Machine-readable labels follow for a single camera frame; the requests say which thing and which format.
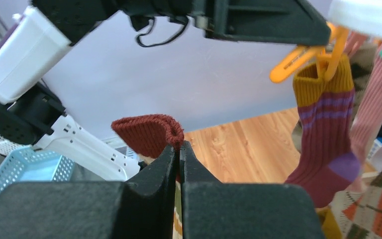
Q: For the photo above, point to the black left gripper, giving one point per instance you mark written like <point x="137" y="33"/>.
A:
<point x="271" y="21"/>

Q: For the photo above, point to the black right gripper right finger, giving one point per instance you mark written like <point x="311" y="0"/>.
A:
<point x="215" y="210"/>

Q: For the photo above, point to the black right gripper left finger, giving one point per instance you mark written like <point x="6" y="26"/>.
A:
<point x="63" y="210"/>

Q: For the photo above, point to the rust green striped sock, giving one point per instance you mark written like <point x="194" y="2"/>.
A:
<point x="151" y="135"/>

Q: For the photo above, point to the maroon purple striped sock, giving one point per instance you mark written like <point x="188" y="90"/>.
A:
<point x="327" y="164"/>

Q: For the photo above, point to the white round clip hanger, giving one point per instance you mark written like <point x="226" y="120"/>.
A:
<point x="363" y="16"/>

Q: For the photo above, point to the pink patterned sock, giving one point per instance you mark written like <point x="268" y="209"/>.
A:
<point x="366" y="67"/>

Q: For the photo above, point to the orange clothes clip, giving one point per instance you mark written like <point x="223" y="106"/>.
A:
<point x="326" y="63"/>

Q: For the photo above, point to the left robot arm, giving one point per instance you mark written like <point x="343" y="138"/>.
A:
<point x="30" y="114"/>

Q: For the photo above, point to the light blue perforated basket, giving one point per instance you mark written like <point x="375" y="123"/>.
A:
<point x="26" y="164"/>

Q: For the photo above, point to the hanging argyle sock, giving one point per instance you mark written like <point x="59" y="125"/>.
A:
<point x="359" y="215"/>

